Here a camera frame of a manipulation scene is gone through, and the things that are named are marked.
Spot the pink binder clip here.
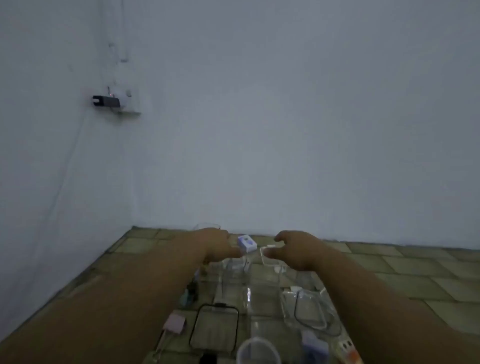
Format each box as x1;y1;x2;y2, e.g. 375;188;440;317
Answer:
151;313;187;363

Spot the black wall-mounted device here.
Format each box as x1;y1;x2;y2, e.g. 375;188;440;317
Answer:
92;95;122;110

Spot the orange yellow snack packet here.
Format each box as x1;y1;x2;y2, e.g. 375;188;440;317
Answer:
333;337;365;364

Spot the person's right hand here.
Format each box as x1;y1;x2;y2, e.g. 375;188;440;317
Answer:
261;230;334;272

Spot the round clear jar white lid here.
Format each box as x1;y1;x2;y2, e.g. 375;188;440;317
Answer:
236;336;282;364

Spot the small blue white box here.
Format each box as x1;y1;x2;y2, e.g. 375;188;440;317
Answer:
236;235;258;251

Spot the person's right forearm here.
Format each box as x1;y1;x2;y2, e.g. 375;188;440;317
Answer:
316;247;480;364

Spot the person's left forearm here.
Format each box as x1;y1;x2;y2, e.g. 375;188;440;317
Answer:
0;234;205;364

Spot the clear container black clip lid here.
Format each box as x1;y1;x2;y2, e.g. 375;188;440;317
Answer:
188;302;241;353

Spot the person's left hand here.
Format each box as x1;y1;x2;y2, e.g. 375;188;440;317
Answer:
185;227;245;266

